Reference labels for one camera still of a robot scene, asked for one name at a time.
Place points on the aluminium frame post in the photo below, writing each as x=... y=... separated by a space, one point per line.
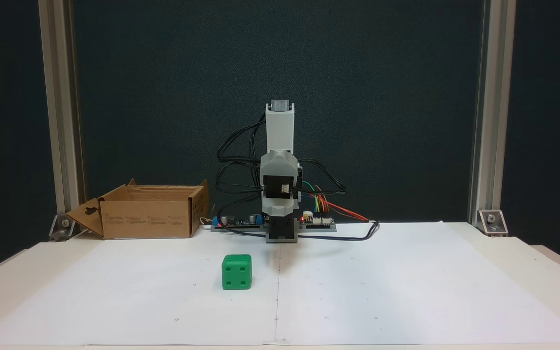
x=491 y=121
x=61 y=121

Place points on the brown cardboard box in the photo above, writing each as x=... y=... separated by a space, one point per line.
x=148 y=218

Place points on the grey paddle gripper finger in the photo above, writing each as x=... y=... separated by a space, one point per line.
x=278 y=207

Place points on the green die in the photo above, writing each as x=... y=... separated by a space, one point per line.
x=236 y=273

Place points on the small board white connectors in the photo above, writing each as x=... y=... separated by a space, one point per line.
x=321 y=220

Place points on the grey board base plate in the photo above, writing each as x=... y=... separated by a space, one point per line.
x=319 y=227

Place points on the blue circuit board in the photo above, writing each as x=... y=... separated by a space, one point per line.
x=241 y=221

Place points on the metal corner bracket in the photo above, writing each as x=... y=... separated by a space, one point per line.
x=493 y=223
x=62 y=227

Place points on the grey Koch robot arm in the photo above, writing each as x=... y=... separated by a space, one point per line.
x=280 y=129

